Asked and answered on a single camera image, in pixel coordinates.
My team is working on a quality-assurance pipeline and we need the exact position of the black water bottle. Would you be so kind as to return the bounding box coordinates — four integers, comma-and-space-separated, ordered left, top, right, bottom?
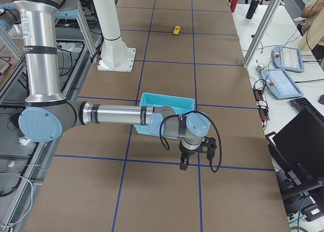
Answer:
246, 0, 260, 19

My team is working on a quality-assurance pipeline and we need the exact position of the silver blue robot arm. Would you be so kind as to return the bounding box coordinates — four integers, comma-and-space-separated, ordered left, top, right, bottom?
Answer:
12, 0, 222, 170

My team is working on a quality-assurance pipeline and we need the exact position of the person in beige clothing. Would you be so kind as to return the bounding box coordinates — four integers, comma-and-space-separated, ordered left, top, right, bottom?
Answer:
300, 0, 323, 55

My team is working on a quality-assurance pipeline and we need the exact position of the black laptop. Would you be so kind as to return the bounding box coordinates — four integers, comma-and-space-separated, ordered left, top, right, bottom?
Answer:
265, 107, 324, 200

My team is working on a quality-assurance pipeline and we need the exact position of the upper teach pendant tablet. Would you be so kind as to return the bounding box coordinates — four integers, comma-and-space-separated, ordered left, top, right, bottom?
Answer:
272, 45, 304, 73

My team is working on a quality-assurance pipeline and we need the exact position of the black keyboard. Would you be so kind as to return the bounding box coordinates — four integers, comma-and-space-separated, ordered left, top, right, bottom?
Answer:
289, 97, 323, 123

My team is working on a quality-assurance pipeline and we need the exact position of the white pedestal column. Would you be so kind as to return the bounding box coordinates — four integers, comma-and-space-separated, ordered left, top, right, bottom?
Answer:
93, 0, 136, 72

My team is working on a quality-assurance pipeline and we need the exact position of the teach pendant tablet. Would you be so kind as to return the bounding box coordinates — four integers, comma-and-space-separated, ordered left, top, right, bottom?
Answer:
260, 68, 303, 99
272, 45, 304, 73

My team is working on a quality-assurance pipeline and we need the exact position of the lower teach pendant tablet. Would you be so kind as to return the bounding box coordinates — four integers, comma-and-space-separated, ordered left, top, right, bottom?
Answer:
260, 68, 303, 99

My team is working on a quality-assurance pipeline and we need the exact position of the light blue plastic bin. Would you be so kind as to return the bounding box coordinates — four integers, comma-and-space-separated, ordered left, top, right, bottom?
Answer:
135, 93, 195, 137

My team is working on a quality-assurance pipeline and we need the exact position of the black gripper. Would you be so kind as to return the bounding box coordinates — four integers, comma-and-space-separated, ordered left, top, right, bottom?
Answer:
179, 136, 217, 170

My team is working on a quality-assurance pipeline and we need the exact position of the aluminium frame post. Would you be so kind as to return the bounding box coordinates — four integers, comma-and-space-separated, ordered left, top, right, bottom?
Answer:
242, 0, 282, 68

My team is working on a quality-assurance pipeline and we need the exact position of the orange circuit board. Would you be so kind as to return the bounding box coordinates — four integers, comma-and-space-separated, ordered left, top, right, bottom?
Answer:
253, 89, 269, 122

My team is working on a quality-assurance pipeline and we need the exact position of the yellow beetle toy car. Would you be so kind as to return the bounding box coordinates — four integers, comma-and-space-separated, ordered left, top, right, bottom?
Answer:
173, 25, 181, 35

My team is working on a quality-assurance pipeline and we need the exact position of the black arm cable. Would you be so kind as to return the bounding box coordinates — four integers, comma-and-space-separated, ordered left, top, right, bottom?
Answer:
159, 111, 223, 173

